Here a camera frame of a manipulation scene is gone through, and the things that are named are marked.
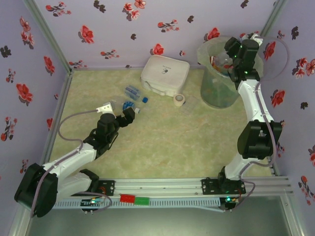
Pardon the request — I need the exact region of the aluminium frame post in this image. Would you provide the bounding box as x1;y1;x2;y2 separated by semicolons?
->
22;0;73;73
259;0;288;36

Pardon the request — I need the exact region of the right circuit board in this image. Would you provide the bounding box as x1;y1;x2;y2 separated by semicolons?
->
224;196;241;206

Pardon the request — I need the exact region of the white plastic carry case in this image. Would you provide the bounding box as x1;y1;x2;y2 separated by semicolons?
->
139;54;190;97

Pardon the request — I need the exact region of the blue label bottle white cap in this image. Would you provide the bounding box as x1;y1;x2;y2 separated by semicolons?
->
109;98;141;115

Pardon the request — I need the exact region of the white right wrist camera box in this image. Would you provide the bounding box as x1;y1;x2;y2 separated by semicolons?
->
240;32;262;46

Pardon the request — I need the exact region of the aluminium lower frame bar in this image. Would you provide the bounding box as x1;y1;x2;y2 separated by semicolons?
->
279;194;306;236

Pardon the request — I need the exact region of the circuit board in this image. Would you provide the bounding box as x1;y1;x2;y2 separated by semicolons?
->
80;196;104;208
224;196;241;206

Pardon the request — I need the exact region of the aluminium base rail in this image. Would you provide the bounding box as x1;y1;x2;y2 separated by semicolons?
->
23;178;295;196

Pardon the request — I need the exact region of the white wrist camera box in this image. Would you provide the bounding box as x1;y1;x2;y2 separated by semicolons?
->
95;101;115;115
240;32;262;46

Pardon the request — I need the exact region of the bin with green liner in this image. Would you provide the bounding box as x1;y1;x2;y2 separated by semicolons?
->
196;35;264;109

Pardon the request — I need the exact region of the red block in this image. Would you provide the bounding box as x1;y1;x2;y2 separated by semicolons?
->
120;194;136;204

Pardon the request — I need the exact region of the white slotted cable duct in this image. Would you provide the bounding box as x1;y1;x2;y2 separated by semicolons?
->
55;196;221;211

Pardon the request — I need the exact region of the left circuit board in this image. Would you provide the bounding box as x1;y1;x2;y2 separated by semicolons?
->
80;196;104;208

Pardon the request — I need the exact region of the beige tape roll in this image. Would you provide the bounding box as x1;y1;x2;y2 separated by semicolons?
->
172;93;187;107

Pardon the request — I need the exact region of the green block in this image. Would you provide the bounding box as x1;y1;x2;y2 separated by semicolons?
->
134;196;151;206

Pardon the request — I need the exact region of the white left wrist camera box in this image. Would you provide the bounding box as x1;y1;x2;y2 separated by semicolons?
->
95;101;115;115

